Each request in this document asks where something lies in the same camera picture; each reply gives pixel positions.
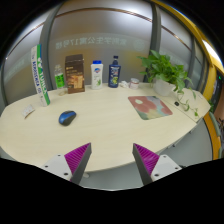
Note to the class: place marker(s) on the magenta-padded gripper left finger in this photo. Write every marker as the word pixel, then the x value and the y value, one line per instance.
pixel 77 159

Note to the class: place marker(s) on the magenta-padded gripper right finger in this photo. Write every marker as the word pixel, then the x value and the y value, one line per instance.
pixel 147 160

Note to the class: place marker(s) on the blue and black computer mouse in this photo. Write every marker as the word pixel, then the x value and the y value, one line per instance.
pixel 67 117

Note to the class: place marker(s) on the pastel floral mouse pad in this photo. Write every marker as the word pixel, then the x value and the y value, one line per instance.
pixel 150 107

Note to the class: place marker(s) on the small black square object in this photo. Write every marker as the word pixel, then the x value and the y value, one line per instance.
pixel 176 103

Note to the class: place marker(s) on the small white dotted packet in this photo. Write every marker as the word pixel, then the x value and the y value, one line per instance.
pixel 28 111

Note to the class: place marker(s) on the small pink lidded jar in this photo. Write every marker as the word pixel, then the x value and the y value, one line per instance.
pixel 134 84

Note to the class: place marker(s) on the small white crumpled object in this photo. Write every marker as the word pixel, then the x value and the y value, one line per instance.
pixel 123 84

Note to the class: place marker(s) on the clear bottle with green label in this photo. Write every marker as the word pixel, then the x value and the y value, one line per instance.
pixel 59 81

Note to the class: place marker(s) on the brown cracker box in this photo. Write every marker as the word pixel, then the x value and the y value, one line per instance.
pixel 74 75

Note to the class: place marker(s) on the white bottle with blue cap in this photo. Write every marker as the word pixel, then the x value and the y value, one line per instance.
pixel 96 76

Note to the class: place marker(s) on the white and green shuttlecock tube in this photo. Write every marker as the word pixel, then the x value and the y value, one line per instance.
pixel 40 76

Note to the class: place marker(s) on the dark blue pump bottle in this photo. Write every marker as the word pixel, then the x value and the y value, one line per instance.
pixel 114 75

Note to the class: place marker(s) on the green plant in white pot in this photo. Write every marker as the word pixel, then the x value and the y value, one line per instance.
pixel 163 70

